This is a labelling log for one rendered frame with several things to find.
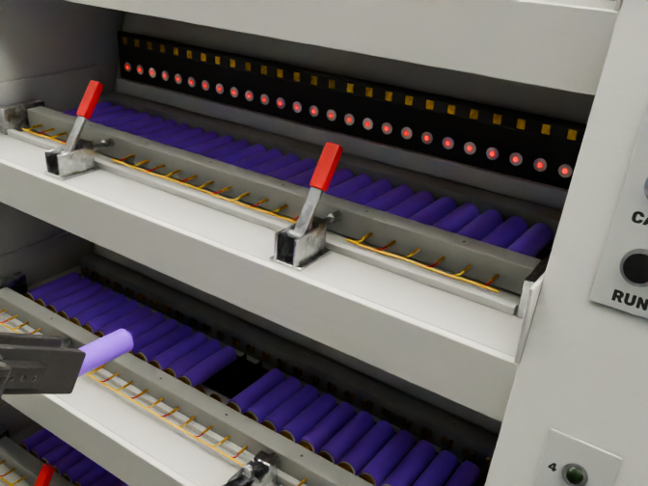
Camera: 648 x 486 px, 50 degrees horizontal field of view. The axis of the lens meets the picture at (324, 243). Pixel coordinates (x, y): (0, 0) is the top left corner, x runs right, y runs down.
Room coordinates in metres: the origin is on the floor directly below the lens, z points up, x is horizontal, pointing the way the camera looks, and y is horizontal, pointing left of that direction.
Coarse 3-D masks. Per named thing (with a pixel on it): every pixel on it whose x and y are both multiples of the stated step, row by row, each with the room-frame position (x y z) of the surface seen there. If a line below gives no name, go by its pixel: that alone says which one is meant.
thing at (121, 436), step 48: (48, 240) 0.81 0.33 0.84; (0, 288) 0.74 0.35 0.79; (192, 288) 0.75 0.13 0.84; (288, 336) 0.68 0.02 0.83; (96, 384) 0.62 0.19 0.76; (96, 432) 0.56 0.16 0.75; (144, 432) 0.56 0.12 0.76; (192, 432) 0.57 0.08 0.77; (144, 480) 0.54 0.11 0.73; (192, 480) 0.51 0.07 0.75
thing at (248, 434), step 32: (32, 320) 0.69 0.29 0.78; (64, 320) 0.69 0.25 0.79; (128, 384) 0.61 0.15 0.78; (160, 384) 0.59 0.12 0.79; (160, 416) 0.57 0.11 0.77; (192, 416) 0.57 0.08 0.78; (224, 416) 0.56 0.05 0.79; (256, 448) 0.53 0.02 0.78; (288, 448) 0.52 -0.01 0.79; (320, 480) 0.50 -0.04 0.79; (352, 480) 0.50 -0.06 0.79
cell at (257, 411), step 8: (280, 384) 0.62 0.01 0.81; (288, 384) 0.61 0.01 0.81; (296, 384) 0.62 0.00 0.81; (272, 392) 0.60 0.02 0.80; (280, 392) 0.60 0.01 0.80; (288, 392) 0.61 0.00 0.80; (264, 400) 0.59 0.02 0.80; (272, 400) 0.59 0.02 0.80; (280, 400) 0.60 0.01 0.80; (248, 408) 0.58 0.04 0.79; (256, 408) 0.58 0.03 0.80; (264, 408) 0.58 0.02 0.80; (272, 408) 0.59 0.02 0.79; (256, 416) 0.57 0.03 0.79; (264, 416) 0.58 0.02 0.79
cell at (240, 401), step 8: (264, 376) 0.62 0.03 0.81; (272, 376) 0.62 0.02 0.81; (280, 376) 0.63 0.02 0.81; (256, 384) 0.61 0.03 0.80; (264, 384) 0.61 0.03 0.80; (272, 384) 0.62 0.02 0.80; (240, 392) 0.60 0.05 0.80; (248, 392) 0.60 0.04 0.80; (256, 392) 0.60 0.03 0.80; (264, 392) 0.61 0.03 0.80; (232, 400) 0.59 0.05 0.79; (240, 400) 0.59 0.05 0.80; (248, 400) 0.59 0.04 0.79; (256, 400) 0.60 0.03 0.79; (240, 408) 0.58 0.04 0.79
